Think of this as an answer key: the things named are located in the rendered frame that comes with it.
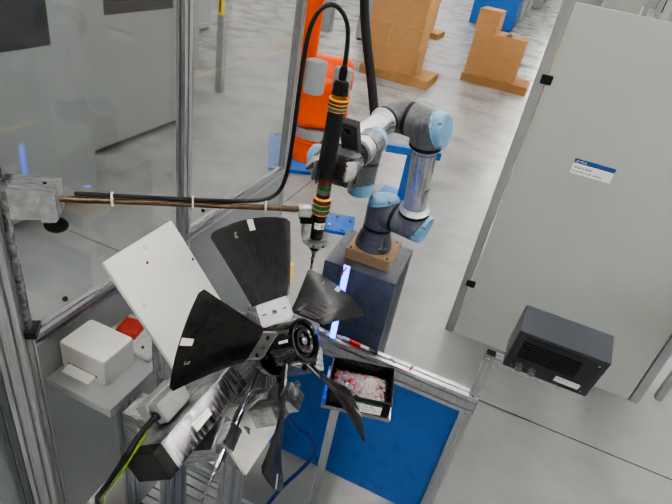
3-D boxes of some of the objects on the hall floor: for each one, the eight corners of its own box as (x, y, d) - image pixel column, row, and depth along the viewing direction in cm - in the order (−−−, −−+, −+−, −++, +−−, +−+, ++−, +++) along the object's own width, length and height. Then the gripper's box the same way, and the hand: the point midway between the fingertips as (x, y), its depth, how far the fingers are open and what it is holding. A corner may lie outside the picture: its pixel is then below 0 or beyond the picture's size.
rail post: (408, 533, 225) (460, 411, 183) (410, 525, 228) (462, 403, 186) (416, 537, 224) (471, 416, 182) (419, 529, 227) (473, 408, 185)
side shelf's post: (126, 511, 213) (112, 365, 169) (132, 503, 217) (121, 357, 172) (133, 515, 212) (122, 369, 168) (140, 507, 216) (130, 362, 171)
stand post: (211, 574, 199) (222, 414, 150) (225, 553, 206) (239, 393, 157) (222, 580, 198) (236, 421, 149) (234, 558, 205) (252, 400, 156)
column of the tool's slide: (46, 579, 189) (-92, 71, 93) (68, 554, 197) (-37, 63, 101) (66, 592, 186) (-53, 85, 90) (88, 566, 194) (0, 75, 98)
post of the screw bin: (304, 525, 221) (334, 393, 178) (305, 518, 223) (335, 387, 180) (311, 526, 221) (343, 395, 178) (312, 519, 223) (344, 389, 180)
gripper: (379, 180, 136) (350, 210, 119) (328, 163, 140) (292, 189, 123) (387, 149, 132) (357, 175, 115) (333, 132, 136) (296, 155, 119)
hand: (327, 170), depth 118 cm, fingers open, 8 cm apart
